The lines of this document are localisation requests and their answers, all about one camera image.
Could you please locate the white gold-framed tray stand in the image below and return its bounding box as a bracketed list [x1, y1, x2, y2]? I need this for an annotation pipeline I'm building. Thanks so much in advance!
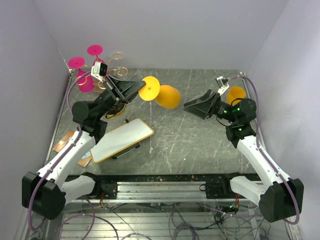
[90, 118, 154, 164]

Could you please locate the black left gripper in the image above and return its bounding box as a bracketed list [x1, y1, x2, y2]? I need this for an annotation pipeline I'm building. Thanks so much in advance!
[94, 74, 147, 120]

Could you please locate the magenta wine glass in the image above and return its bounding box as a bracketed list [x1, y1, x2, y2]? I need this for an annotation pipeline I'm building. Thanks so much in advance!
[68, 56, 95, 93]
[87, 44, 105, 66]

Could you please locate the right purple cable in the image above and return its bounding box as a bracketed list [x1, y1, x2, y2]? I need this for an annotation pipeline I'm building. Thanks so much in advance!
[226, 74, 301, 226]

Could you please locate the yellow wine glass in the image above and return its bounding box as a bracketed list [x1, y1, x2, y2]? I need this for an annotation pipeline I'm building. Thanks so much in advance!
[226, 86, 246, 106]
[138, 76, 181, 109]

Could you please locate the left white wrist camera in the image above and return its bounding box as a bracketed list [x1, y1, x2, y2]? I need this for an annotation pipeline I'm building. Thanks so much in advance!
[91, 61, 108, 77]

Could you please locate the illustrated picture book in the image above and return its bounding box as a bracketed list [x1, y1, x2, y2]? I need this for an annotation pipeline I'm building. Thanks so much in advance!
[52, 130, 93, 168]

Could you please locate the gold wire glass rack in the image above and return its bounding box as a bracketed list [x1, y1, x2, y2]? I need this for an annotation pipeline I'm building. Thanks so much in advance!
[74, 52, 129, 118]

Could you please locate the clear wine glass rear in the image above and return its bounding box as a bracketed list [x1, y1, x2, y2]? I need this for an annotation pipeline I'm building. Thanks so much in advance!
[108, 51, 125, 76]

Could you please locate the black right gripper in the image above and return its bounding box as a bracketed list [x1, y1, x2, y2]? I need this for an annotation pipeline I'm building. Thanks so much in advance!
[184, 89, 238, 124]

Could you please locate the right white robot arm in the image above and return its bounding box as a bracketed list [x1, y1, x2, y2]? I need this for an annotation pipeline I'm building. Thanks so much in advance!
[183, 89, 304, 224]

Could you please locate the magenta wine glass rear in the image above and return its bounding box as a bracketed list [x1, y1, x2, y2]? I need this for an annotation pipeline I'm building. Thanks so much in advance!
[87, 44, 105, 66]

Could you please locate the yellow wine glass front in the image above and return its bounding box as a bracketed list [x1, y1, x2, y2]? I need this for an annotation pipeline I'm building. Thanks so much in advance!
[226, 86, 246, 106]

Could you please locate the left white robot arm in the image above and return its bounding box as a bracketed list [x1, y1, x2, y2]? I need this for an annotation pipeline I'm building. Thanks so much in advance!
[22, 76, 146, 221]

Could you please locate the purple cable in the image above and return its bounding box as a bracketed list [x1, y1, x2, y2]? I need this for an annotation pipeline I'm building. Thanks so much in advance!
[26, 71, 120, 240]
[226, 74, 301, 226]

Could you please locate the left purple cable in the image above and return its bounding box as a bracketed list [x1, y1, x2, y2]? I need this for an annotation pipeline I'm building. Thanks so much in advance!
[26, 71, 120, 240]

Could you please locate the magenta wine glass front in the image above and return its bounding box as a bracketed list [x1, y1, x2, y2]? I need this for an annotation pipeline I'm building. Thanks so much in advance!
[68, 56, 95, 93]

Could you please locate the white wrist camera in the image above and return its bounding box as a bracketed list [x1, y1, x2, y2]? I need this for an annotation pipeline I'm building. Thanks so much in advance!
[215, 76, 230, 96]
[91, 61, 108, 77]

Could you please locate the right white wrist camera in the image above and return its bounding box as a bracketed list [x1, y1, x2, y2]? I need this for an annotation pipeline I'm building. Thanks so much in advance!
[215, 76, 230, 96]

